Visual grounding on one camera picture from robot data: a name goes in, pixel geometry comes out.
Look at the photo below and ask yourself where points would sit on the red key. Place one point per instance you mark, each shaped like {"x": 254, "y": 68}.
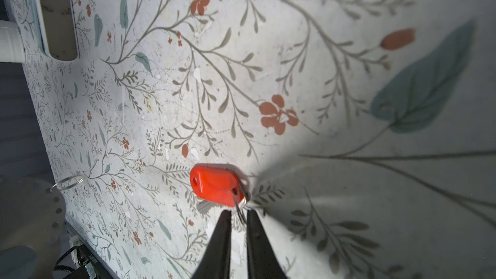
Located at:
{"x": 218, "y": 185}

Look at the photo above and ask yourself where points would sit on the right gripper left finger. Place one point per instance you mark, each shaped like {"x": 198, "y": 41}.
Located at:
{"x": 217, "y": 258}

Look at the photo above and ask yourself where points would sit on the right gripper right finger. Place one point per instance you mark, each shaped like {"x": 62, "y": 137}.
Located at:
{"x": 261, "y": 259}

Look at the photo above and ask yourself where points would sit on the white pencil cup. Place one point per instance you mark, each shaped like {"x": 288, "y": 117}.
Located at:
{"x": 11, "y": 45}

